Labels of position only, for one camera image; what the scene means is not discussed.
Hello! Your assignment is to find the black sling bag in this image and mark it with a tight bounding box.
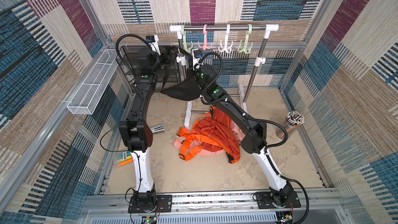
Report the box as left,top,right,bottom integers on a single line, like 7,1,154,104
161,47,202,101

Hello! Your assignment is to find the orange sling bag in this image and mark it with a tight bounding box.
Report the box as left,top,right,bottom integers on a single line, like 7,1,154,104
177,106,240,163

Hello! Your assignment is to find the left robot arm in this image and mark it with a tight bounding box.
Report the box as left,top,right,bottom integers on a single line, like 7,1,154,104
116,34,174,214

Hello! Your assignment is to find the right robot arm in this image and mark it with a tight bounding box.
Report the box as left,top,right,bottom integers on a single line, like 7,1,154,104
190,52,309,224

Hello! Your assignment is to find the pink hook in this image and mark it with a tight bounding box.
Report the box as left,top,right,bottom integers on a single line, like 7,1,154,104
198,24,212,51

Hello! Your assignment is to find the left green hook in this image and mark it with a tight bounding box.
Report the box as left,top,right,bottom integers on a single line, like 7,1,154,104
179,25,193,53

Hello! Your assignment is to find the green hook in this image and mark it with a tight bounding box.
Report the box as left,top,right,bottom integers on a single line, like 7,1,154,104
237,24,253,55
179,25,193,53

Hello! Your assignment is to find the white hook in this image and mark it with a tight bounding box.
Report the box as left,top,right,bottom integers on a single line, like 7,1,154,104
218,24,233,54

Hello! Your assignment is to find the right green hook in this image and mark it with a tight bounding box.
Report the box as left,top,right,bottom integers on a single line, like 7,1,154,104
237,24,253,55

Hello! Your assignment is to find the white and steel garment rack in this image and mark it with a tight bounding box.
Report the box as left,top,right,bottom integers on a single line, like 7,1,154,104
170,24,279,111

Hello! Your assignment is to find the black mesh shelf rack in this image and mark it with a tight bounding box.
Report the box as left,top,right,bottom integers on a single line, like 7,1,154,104
116,46,181,92

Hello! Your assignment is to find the silver stapler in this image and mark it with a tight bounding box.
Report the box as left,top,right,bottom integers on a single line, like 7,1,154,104
150,124,165,134

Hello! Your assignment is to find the pack of highlighter markers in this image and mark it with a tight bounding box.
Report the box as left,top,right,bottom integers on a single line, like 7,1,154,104
116,151,133,167

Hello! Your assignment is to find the cup of coloured pencils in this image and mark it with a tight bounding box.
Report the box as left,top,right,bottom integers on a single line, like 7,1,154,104
282,111,305,135

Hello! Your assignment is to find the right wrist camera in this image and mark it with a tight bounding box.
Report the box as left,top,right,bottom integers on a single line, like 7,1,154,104
191,48,203,71

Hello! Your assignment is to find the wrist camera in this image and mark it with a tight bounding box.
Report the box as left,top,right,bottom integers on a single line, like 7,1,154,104
146,35,161,55
191,48,203,71

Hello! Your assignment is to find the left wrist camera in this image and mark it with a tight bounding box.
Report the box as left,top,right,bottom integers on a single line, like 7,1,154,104
146,35,161,55

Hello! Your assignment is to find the white wire basket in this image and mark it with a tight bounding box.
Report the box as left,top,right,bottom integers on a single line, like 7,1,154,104
67,49,117,115

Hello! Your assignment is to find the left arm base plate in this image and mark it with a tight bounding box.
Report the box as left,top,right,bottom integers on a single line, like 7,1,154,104
128,195,173,214

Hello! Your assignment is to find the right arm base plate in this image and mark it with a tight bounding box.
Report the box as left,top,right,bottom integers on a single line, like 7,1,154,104
254,191,302,209

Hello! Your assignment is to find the aluminium front rail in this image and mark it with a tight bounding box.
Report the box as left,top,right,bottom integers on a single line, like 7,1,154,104
77,189,352,224

